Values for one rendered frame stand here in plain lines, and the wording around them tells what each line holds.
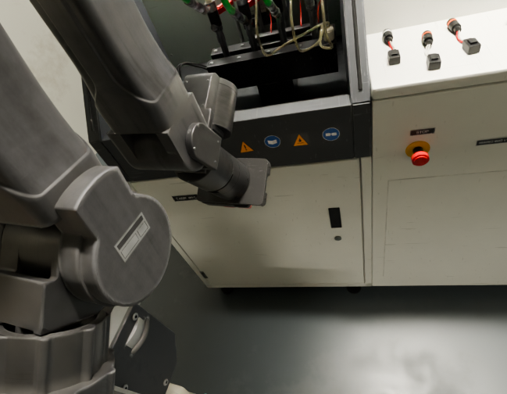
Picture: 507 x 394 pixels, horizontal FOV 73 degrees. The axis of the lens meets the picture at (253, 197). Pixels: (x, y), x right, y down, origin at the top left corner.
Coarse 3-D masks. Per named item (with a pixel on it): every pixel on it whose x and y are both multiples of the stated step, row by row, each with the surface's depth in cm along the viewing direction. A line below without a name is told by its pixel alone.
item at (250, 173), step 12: (240, 168) 44; (252, 168) 47; (264, 168) 47; (240, 180) 44; (252, 180) 47; (264, 180) 46; (204, 192) 49; (216, 192) 43; (228, 192) 44; (240, 192) 46; (252, 192) 47; (264, 192) 46; (240, 204) 48; (252, 204) 46; (264, 204) 47
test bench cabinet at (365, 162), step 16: (368, 160) 83; (368, 176) 88; (368, 192) 92; (368, 208) 98; (368, 224) 104; (176, 240) 125; (368, 240) 110; (368, 256) 118; (368, 272) 127; (224, 288) 157; (352, 288) 142
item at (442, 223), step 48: (384, 0) 77; (432, 0) 75; (480, 0) 74; (432, 96) 68; (480, 96) 67; (384, 144) 79; (432, 144) 77; (480, 144) 76; (384, 192) 92; (432, 192) 89; (480, 192) 88; (384, 240) 109; (432, 240) 106; (480, 240) 103
